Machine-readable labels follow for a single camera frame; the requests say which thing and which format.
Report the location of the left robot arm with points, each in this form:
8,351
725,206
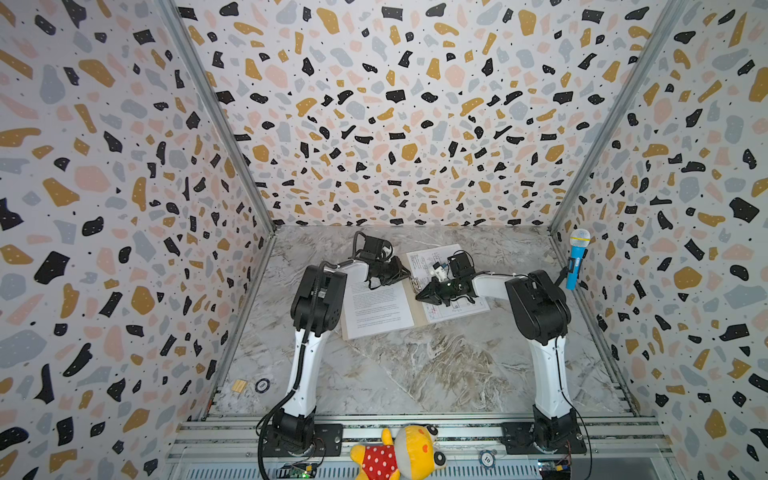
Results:
316,312

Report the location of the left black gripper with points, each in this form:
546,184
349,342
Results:
396,275

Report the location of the right aluminium corner post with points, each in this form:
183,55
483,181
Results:
669,16

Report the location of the left green circuit board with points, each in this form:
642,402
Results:
300,470

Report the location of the left aluminium corner post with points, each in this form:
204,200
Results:
168,11

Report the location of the right circuit board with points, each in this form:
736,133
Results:
554,469

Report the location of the aluminium front rail frame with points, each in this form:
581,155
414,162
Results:
619,448

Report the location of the small wooden block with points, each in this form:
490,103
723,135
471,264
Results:
239,386

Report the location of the blue toy microphone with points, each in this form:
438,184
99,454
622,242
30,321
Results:
579,241

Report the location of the yellow plush toy red dress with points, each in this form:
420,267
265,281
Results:
411,454

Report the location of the aluminium corner post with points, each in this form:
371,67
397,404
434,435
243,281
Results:
168,11
669,16

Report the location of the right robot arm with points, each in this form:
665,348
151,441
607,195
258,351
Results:
540,312

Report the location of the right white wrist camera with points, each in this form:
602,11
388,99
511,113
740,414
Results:
440,271

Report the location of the beige manila folder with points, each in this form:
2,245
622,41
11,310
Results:
420,263

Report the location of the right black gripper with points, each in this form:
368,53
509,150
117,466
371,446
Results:
442,287

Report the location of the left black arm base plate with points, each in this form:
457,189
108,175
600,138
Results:
325,441

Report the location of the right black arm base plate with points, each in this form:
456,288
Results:
518,439

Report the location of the white text sheet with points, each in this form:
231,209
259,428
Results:
369,312

